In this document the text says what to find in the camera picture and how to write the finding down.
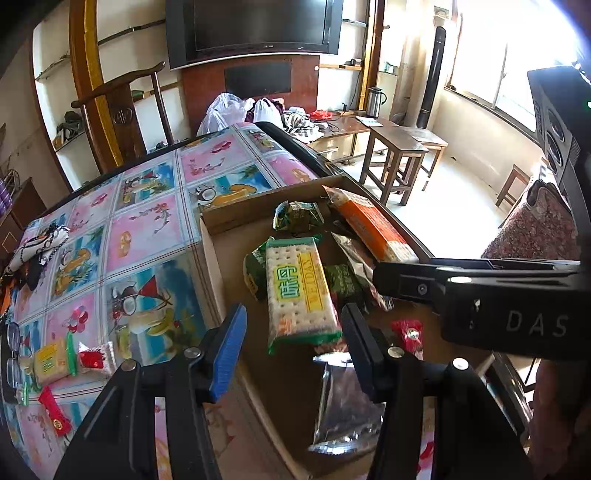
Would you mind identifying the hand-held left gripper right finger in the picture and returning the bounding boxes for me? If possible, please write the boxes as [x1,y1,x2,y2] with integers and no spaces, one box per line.
[339,302,536,480]

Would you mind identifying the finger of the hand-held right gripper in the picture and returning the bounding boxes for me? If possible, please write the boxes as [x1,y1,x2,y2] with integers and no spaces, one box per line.
[372,261,462,315]
[428,257,581,278]

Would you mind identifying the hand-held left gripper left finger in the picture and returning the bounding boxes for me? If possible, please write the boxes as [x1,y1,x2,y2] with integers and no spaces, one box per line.
[53,302,247,480]

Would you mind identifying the red foil snack packet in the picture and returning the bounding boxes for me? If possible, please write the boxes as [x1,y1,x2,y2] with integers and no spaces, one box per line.
[390,318,424,361]

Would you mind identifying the silver foil packet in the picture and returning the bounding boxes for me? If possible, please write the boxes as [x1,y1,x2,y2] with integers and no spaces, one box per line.
[330,231,395,312]
[308,353,386,455]

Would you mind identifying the green snack packet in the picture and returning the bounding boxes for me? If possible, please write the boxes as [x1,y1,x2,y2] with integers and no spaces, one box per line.
[274,200,326,232]
[323,263,370,310]
[243,237,273,301]

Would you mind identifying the orange cracker packet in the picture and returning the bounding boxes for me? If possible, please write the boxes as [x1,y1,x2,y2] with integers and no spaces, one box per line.
[323,185,421,264]

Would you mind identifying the cardboard box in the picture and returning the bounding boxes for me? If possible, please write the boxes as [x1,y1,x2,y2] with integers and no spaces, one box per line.
[198,174,532,480]

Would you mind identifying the green cracker packet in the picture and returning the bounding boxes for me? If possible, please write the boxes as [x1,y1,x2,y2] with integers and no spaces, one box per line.
[264,234,345,356]

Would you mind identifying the red white snack packet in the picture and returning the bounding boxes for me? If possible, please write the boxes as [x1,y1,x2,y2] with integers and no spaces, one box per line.
[76,342,116,374]

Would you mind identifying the small yellow cracker packet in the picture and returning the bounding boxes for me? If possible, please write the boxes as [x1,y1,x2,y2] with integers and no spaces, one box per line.
[32,332,79,386]

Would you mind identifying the person's right hand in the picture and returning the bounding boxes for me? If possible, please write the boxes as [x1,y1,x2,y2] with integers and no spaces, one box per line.
[526,357,591,480]

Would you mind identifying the floral patterned sofa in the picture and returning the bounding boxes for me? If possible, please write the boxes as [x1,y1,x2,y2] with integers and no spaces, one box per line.
[480,178,583,261]

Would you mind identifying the small wooden stool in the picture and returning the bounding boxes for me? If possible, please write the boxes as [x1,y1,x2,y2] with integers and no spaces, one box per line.
[496,164,532,217]

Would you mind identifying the dark wooden stool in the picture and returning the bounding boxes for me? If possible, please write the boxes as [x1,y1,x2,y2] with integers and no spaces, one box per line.
[359,126,430,206]

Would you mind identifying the light wooden stool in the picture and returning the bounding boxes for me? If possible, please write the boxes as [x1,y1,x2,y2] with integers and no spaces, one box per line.
[406,127,450,192]

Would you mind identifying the wooden low table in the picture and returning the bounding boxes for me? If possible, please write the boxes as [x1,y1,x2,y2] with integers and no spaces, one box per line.
[295,113,400,164]

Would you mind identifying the metal kettle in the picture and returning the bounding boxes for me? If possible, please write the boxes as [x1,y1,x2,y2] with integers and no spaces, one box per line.
[366,87,387,118]

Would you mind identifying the pile of clothes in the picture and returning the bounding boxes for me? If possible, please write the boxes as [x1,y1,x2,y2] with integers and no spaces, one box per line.
[281,107,324,139]

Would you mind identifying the black stove pipe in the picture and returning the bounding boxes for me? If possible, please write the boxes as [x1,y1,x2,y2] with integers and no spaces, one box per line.
[418,26,448,131]

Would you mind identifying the window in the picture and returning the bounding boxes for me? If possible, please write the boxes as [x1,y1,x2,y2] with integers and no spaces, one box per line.
[445,0,578,121]

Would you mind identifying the white patterned scarf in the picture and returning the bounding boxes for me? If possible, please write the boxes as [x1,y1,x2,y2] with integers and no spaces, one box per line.
[9,223,71,278]

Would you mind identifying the eyeglasses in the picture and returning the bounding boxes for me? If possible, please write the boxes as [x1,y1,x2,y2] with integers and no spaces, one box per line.
[0,320,28,407]

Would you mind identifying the white plastic bag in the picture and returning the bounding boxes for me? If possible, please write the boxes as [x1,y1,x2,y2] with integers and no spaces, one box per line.
[198,92,254,134]
[252,97,287,126]

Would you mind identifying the wooden chair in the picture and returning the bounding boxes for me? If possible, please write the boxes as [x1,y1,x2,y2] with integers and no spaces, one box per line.
[71,61,176,171]

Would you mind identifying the dark bag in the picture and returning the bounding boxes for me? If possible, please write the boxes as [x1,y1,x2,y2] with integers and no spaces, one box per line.
[55,111,86,139]

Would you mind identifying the black television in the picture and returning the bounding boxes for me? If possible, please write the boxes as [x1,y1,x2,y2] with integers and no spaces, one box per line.
[165,0,345,71]

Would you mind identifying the golden wooden pillar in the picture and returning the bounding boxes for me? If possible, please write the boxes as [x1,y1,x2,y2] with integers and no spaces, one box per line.
[69,0,148,171]

